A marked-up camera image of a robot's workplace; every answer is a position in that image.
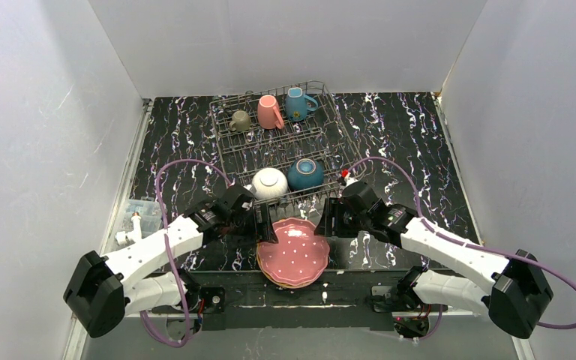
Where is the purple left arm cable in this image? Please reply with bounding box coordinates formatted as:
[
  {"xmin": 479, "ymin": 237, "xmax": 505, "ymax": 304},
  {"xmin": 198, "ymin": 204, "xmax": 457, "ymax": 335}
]
[{"xmin": 140, "ymin": 158, "xmax": 232, "ymax": 349}]

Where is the beige ceramic mug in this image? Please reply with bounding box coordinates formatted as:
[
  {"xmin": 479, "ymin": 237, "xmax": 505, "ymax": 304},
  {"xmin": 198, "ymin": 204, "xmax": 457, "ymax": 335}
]
[{"xmin": 228, "ymin": 109, "xmax": 252, "ymax": 132}]

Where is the pink ceramic mug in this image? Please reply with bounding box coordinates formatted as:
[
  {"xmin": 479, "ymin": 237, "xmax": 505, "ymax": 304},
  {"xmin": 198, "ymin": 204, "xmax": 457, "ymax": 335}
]
[{"xmin": 257, "ymin": 94, "xmax": 285, "ymax": 130}]

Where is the brown beige bowl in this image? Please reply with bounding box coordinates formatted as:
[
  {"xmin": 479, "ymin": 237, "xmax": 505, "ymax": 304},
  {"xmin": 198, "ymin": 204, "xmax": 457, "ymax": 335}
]
[{"xmin": 286, "ymin": 157, "xmax": 324, "ymax": 191}]

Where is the yellow plate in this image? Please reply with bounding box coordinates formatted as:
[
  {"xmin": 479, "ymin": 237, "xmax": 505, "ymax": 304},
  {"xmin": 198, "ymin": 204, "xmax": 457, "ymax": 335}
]
[{"xmin": 256, "ymin": 255, "xmax": 322, "ymax": 289}]

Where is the pink polka dot plate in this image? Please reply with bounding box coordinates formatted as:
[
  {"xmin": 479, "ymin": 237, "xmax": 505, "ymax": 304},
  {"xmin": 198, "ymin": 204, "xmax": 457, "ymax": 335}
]
[{"xmin": 256, "ymin": 217, "xmax": 330, "ymax": 273}]

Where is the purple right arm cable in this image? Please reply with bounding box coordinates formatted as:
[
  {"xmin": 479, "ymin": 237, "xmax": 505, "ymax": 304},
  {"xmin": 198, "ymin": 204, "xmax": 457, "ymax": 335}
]
[{"xmin": 347, "ymin": 156, "xmax": 576, "ymax": 341}]

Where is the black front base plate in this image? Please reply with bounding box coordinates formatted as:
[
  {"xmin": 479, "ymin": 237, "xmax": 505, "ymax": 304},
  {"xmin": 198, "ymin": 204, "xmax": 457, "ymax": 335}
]
[{"xmin": 190, "ymin": 270, "xmax": 404, "ymax": 331}]

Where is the clear plastic storage box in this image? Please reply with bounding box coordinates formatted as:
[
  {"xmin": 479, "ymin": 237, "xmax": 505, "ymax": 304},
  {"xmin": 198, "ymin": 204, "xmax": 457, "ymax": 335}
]
[{"xmin": 111, "ymin": 197, "xmax": 163, "ymax": 248}]

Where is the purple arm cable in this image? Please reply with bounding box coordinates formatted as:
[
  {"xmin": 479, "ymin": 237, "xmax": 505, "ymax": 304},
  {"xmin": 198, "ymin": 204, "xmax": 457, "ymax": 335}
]
[
  {"xmin": 347, "ymin": 156, "xmax": 576, "ymax": 341},
  {"xmin": 140, "ymin": 158, "xmax": 232, "ymax": 349}
]

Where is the metal wire dish rack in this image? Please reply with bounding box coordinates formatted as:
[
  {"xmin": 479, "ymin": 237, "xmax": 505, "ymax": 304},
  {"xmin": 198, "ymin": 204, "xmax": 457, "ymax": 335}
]
[{"xmin": 210, "ymin": 80, "xmax": 366, "ymax": 206}]

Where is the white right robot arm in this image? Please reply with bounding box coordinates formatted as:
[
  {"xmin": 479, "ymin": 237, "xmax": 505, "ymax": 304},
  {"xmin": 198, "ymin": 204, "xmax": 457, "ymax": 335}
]
[{"xmin": 314, "ymin": 181, "xmax": 554, "ymax": 339}]

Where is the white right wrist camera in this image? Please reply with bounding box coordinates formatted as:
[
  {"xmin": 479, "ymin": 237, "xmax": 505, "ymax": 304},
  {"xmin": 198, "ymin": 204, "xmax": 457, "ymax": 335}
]
[{"xmin": 337, "ymin": 169, "xmax": 358, "ymax": 190}]

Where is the white ceramic bowl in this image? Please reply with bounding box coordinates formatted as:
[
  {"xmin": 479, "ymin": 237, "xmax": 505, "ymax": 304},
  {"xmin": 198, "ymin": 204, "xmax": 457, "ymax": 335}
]
[{"xmin": 244, "ymin": 167, "xmax": 289, "ymax": 200}]

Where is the blue ceramic mug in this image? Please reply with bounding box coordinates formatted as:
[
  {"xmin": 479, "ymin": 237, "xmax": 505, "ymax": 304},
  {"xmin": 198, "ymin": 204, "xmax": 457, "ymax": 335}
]
[{"xmin": 284, "ymin": 87, "xmax": 319, "ymax": 122}]

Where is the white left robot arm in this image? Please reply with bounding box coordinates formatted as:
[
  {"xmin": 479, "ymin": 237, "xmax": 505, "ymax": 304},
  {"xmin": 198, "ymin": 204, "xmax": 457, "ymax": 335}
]
[{"xmin": 63, "ymin": 184, "xmax": 278, "ymax": 338}]

